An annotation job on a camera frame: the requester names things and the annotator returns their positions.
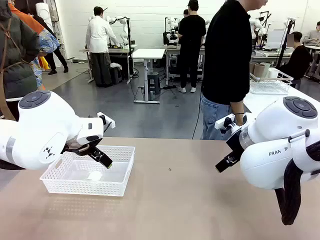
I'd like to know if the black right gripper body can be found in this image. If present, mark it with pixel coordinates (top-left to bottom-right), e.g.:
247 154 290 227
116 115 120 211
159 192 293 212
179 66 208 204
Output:
225 129 245 160

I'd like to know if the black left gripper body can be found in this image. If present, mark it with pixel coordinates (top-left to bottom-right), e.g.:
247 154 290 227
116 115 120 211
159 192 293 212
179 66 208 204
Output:
61 135 104 157

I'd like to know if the white perforated plastic basket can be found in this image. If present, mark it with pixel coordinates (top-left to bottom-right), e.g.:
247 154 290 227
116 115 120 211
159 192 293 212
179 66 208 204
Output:
39 145 136 198

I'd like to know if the white cup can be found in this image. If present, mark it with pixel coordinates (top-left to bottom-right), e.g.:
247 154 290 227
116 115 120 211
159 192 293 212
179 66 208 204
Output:
267 67 280 79

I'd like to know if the person's right forearm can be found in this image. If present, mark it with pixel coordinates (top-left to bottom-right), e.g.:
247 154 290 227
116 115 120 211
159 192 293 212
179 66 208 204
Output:
231 101 245 116

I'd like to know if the white paper label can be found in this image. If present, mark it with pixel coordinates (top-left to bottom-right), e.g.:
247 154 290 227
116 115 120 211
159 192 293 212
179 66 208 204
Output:
87 171 103 181

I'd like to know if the white side table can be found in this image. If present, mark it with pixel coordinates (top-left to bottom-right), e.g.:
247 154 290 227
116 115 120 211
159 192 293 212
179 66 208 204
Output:
242 74 320 118

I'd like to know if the yellow floor sign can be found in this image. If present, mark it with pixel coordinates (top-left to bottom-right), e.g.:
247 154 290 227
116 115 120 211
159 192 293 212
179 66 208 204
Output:
39 56 50 71

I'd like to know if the grey workbench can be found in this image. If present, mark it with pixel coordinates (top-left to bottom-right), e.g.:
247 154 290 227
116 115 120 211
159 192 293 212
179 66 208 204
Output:
250 48 295 67

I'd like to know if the person in black shirt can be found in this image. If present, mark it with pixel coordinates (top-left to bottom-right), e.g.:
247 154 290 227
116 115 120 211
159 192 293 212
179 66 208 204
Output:
200 0 270 141

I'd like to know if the grey plastic stool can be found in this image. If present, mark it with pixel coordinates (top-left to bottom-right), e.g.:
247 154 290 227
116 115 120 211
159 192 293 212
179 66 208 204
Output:
146 72 161 95

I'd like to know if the workbench with white robot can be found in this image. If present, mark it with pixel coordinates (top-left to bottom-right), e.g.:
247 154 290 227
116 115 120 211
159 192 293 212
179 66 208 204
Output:
79 44 138 85
164 44 210 86

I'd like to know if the seated person in black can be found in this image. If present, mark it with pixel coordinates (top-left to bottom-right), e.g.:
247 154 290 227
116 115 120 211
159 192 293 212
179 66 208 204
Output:
279 31 313 88

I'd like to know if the person in green jacket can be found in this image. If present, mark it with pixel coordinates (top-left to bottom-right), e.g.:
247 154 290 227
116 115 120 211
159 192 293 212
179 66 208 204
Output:
0 0 41 121

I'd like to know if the black tripod stand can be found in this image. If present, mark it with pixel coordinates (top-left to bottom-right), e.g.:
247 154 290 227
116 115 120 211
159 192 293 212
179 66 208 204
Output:
276 17 297 69

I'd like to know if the mannequin in orange blue clothes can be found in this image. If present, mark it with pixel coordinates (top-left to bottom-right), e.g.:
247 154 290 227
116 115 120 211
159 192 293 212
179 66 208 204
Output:
8 2 61 91

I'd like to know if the person in white shirt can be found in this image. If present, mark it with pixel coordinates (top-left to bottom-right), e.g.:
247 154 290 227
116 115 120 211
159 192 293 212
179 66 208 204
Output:
85 6 121 88

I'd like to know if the person in black t-shirt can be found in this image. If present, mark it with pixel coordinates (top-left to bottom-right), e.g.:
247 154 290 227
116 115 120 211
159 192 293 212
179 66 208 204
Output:
177 0 207 94

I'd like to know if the white standing desk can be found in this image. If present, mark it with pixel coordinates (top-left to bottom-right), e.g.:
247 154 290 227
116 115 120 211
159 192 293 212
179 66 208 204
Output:
131 48 166 104

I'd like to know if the person in grey top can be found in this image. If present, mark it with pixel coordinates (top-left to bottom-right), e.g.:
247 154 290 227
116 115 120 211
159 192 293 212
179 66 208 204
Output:
303 21 320 46

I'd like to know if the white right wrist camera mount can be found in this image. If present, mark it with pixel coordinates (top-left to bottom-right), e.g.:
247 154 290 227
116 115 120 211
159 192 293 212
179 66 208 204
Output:
214 112 253 138

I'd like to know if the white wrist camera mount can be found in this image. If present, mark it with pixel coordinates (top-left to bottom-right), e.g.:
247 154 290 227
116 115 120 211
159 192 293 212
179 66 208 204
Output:
96 111 116 130
214 112 253 138

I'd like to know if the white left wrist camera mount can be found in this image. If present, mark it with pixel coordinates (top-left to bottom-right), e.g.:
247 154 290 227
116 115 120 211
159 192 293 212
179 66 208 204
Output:
96 111 116 130

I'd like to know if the thin black hanging cable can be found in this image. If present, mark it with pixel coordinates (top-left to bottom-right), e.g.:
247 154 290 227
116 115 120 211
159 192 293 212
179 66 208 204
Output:
191 82 203 140

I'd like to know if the white wire dish rack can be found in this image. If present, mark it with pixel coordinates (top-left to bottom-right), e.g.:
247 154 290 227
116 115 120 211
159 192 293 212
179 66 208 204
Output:
249 67 294 95

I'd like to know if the black right arm cable sleeve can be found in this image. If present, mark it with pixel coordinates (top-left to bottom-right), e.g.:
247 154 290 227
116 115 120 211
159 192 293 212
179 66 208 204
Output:
273 128 320 226

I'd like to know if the black arm cable sleeve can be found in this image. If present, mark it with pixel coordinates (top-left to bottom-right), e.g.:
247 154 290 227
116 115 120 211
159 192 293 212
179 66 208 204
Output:
0 159 26 171
273 128 320 226

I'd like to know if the black left arm cable sleeve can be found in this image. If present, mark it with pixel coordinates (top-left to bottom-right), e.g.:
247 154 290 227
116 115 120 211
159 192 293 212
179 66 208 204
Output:
0 159 26 171

